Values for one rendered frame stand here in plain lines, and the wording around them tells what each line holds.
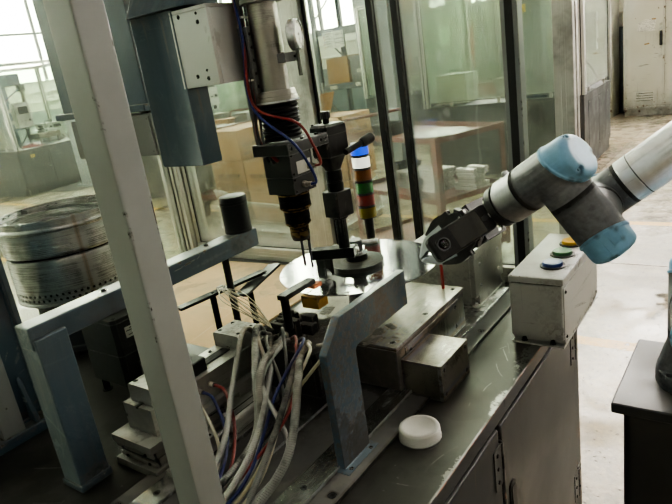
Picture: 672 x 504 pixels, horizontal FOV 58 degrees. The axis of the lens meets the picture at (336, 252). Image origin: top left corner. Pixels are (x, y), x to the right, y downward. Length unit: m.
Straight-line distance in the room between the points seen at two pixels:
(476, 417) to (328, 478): 0.28
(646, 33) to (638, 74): 0.52
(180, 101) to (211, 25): 0.15
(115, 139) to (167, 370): 0.23
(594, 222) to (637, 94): 8.61
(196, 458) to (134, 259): 0.23
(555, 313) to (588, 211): 0.38
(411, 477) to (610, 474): 1.30
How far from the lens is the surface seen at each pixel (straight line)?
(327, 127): 1.10
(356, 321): 0.95
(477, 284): 1.46
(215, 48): 1.04
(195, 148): 1.11
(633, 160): 1.07
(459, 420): 1.10
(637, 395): 1.18
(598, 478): 2.19
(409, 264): 1.23
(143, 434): 1.13
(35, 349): 1.04
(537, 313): 1.29
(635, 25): 9.49
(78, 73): 0.59
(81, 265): 1.57
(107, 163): 0.59
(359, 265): 1.23
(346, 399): 0.96
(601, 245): 0.96
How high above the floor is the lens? 1.36
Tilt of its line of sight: 17 degrees down
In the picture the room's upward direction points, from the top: 9 degrees counter-clockwise
